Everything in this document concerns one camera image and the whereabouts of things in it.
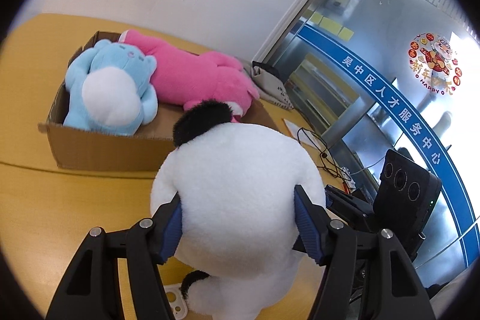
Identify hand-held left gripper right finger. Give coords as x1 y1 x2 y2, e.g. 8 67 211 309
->
293 184 436 320

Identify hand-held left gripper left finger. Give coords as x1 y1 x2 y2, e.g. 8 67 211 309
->
45 193 184 320

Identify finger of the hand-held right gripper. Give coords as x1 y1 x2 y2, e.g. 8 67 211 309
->
324 184 376 232

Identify white plush toy black ears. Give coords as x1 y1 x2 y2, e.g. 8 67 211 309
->
150 100 331 320

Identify cardboard box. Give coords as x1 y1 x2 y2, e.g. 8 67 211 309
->
38 31 280 172

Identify light blue plush toy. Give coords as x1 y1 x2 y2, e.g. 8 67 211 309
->
63 40 159 136

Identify pink plush toy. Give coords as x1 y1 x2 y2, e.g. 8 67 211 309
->
122 28 260 124

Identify white power strip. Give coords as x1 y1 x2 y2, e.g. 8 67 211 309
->
337 166 358 190

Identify white paper sheet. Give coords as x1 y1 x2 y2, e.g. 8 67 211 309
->
283 118 319 146

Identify red festive window decal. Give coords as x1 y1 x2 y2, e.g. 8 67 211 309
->
408 32 463 96

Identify grey cloth bag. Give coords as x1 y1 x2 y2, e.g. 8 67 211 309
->
240 58 295 111

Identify glass partition with blue band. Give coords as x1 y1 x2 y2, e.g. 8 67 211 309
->
255 0 480 279

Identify black cables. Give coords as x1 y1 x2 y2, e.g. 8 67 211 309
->
297 127 361 193

